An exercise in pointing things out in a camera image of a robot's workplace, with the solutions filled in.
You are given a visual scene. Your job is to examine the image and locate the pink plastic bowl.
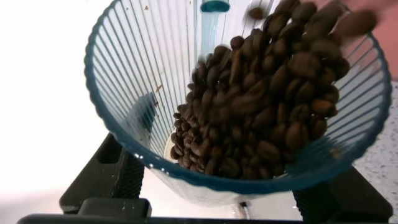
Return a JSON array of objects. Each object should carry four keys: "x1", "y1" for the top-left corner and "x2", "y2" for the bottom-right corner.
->
[{"x1": 313, "y1": 0, "x2": 398, "y2": 82}]

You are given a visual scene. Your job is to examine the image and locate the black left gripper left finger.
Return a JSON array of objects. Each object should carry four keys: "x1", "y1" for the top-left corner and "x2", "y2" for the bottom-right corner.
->
[{"x1": 58, "y1": 133, "x2": 146, "y2": 215}]

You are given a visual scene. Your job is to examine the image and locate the clear blue ribbed cup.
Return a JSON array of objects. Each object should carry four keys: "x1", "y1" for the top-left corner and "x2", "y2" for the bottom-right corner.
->
[{"x1": 83, "y1": 0, "x2": 393, "y2": 208}]

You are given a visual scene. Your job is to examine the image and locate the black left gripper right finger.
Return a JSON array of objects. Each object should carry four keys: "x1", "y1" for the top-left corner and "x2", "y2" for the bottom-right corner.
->
[{"x1": 292, "y1": 166, "x2": 394, "y2": 223}]

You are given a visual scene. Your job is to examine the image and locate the brown coffee beans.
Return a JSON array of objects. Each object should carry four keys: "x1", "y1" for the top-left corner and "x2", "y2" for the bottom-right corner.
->
[{"x1": 170, "y1": 0, "x2": 379, "y2": 180}]

